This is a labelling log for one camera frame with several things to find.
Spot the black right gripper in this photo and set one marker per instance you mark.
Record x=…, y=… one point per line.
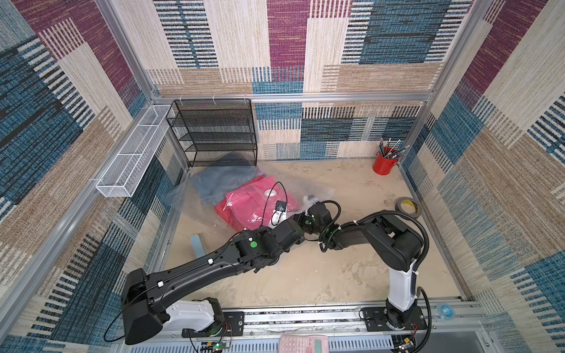
x=312, y=211

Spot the pink trousers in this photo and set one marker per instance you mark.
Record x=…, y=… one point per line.
x=248, y=208

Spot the clear plastic vacuum bag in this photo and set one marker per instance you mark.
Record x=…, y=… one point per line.
x=185, y=199

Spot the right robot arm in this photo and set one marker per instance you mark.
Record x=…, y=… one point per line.
x=400, y=240

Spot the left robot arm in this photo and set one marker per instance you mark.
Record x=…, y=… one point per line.
x=145, y=297

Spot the white vacuum bag valve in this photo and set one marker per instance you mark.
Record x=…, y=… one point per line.
x=270, y=193

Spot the blue denim jeans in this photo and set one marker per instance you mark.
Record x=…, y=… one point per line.
x=213, y=183

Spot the light blue flat block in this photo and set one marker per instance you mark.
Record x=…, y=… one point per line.
x=198, y=246

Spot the grey tape roll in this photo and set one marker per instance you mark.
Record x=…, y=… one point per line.
x=408, y=206

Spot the red pen holder cup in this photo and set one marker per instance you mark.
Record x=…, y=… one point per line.
x=384, y=163

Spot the pink calculator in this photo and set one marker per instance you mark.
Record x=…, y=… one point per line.
x=303, y=344

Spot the black mesh shelf rack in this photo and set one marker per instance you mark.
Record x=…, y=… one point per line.
x=215, y=132

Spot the blue tape dispenser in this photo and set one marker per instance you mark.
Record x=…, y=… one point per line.
x=445, y=311

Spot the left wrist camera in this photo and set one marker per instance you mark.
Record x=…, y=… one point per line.
x=279, y=213

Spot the white wire mesh basket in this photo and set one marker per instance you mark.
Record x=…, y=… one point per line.
x=127, y=169

